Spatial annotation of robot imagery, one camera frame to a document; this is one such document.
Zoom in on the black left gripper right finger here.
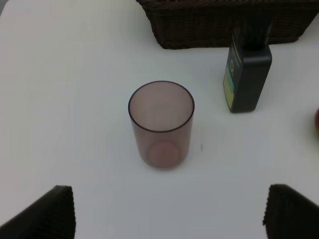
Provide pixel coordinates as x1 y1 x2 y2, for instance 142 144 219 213
263 184 319 239

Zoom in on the green red pear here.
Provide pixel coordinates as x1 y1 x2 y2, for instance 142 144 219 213
314 109 319 135

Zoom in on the dark green pump bottle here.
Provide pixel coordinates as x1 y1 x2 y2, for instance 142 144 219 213
223 13 272 114

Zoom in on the dark brown wicker basket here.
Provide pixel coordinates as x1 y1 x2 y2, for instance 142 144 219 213
138 0 319 49

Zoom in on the translucent pink plastic cup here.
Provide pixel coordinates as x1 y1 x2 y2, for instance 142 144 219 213
128 81 195 169

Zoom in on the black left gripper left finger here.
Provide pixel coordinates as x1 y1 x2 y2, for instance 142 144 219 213
0 185 76 239

